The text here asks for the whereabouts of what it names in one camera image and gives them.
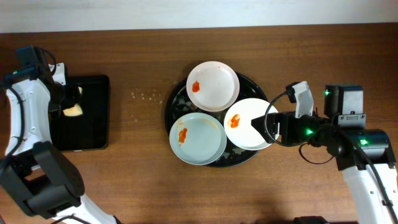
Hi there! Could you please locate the yellow sponge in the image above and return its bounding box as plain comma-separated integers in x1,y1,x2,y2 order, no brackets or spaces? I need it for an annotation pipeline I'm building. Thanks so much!
62,85,83,117

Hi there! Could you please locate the white plate top pinkish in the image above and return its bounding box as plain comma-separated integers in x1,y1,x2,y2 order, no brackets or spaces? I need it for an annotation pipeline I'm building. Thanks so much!
186,61,240,112

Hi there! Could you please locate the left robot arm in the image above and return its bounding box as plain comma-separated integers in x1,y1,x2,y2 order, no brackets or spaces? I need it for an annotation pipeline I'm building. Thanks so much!
1,45,118,223

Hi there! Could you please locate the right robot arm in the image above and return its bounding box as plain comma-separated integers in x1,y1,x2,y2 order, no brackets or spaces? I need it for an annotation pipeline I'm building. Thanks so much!
250,82,397,223

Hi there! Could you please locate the black rectangular tray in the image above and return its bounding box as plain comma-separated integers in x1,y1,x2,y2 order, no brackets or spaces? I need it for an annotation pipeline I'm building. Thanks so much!
50,75,110,151

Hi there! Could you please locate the black round tray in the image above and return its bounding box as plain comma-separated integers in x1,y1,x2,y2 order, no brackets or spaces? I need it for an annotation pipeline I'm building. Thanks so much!
164,73,267,168

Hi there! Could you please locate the light blue plate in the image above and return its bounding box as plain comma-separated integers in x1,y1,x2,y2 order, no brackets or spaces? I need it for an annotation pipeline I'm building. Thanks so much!
169,113,227,166

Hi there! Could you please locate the right black cable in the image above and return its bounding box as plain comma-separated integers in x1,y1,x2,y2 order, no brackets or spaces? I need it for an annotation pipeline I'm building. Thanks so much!
263,90,340,166

